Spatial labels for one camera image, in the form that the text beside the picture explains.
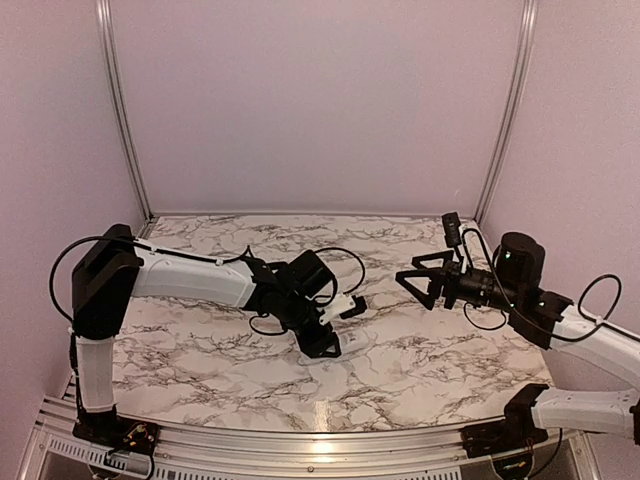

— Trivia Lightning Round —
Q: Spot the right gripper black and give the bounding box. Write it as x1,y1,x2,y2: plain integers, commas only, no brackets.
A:
397,249,523,312

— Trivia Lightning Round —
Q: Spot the white remote control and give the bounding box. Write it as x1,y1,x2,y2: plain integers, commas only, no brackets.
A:
298,331,373,366

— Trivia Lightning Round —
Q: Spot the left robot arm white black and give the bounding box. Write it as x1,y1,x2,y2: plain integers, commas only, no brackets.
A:
71,224,341,445

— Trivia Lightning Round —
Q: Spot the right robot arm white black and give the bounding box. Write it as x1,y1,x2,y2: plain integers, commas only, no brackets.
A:
395,232,639,448

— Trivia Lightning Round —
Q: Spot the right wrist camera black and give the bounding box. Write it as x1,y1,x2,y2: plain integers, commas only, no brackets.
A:
442,212,469,273

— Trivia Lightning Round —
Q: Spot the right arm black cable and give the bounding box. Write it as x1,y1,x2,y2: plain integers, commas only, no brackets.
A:
460,227,640,346

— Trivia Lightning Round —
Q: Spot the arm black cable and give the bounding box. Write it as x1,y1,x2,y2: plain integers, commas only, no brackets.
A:
48,235,366,337
460,227,640,346

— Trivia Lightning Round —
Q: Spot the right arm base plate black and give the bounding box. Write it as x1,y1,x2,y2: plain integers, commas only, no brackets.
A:
461,419,549,458

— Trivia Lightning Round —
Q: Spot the right aluminium frame post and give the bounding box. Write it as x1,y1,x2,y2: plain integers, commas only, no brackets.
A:
473,0,539,225

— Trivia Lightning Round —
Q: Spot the aluminium frame post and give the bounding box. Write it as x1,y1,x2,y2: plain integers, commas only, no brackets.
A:
95,0,154,222
473,0,539,225

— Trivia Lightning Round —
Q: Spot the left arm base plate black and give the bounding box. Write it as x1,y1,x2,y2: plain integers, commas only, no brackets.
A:
73,407,160,455

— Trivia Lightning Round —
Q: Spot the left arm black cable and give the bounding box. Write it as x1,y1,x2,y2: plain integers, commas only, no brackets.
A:
48,235,366,337

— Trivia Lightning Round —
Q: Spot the front aluminium rail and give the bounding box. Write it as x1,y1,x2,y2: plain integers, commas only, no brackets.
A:
17,397,601,479

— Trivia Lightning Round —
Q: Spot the left aluminium frame post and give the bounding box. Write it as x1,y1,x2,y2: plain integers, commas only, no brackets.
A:
95,0,154,222

